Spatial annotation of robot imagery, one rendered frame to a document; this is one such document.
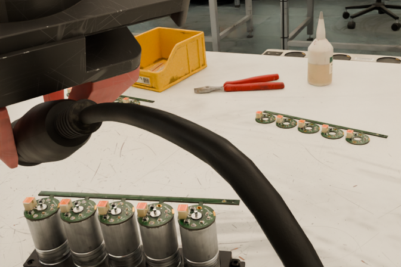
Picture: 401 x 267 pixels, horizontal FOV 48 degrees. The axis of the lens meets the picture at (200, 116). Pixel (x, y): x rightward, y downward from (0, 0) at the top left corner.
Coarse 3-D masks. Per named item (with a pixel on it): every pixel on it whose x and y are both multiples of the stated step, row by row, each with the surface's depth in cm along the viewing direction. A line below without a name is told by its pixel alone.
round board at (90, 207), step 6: (72, 204) 32; (78, 204) 32; (84, 204) 32; (90, 204) 32; (84, 210) 31; (90, 210) 31; (60, 216) 31; (66, 216) 31; (78, 216) 30; (84, 216) 30; (90, 216) 30; (72, 222) 30
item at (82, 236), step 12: (96, 216) 31; (72, 228) 30; (84, 228) 30; (96, 228) 31; (72, 240) 31; (84, 240) 31; (96, 240) 31; (72, 252) 32; (84, 252) 31; (96, 252) 32; (84, 264) 32; (96, 264) 32
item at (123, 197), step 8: (40, 192) 34; (48, 192) 33; (56, 192) 33; (64, 192) 33; (72, 192) 33; (136, 200) 32; (144, 200) 32; (152, 200) 31; (160, 200) 31; (168, 200) 31; (176, 200) 31; (184, 200) 31; (192, 200) 31; (200, 200) 31; (208, 200) 31; (216, 200) 31; (224, 200) 30; (232, 200) 30
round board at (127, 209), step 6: (114, 204) 31; (126, 204) 31; (132, 204) 31; (108, 210) 31; (126, 210) 31; (132, 210) 30; (102, 216) 30; (108, 216) 30; (114, 216) 30; (120, 216) 30; (126, 216) 30; (102, 222) 30; (108, 222) 30; (114, 222) 29; (120, 222) 29
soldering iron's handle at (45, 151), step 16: (32, 112) 15; (48, 112) 13; (64, 112) 12; (16, 128) 17; (32, 128) 14; (48, 128) 13; (64, 128) 12; (80, 128) 11; (96, 128) 11; (16, 144) 17; (32, 144) 14; (48, 144) 13; (64, 144) 13; (80, 144) 13; (32, 160) 17; (48, 160) 16
